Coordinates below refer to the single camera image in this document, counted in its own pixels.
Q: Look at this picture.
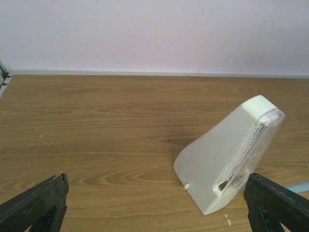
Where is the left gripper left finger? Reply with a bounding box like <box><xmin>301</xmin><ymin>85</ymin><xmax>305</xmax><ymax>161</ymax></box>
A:
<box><xmin>0</xmin><ymin>173</ymin><xmax>69</xmax><ymax>232</ymax></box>

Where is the white metronome body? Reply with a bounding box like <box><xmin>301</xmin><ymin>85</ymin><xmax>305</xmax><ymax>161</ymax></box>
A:
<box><xmin>173</xmin><ymin>95</ymin><xmax>277</xmax><ymax>215</ymax></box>

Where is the left aluminium frame post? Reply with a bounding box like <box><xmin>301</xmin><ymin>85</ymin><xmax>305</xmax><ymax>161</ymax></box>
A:
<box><xmin>0</xmin><ymin>61</ymin><xmax>12</xmax><ymax>98</ymax></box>

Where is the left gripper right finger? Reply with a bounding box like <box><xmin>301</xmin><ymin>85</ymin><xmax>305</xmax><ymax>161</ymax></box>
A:
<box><xmin>244</xmin><ymin>173</ymin><xmax>309</xmax><ymax>232</ymax></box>

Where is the clear plastic metronome cover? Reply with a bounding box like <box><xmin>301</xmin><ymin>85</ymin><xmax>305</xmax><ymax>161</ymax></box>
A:
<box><xmin>213</xmin><ymin>108</ymin><xmax>285</xmax><ymax>197</ymax></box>

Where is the light blue music stand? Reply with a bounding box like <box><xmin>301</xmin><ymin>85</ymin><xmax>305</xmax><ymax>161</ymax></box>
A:
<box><xmin>285</xmin><ymin>181</ymin><xmax>309</xmax><ymax>193</ymax></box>

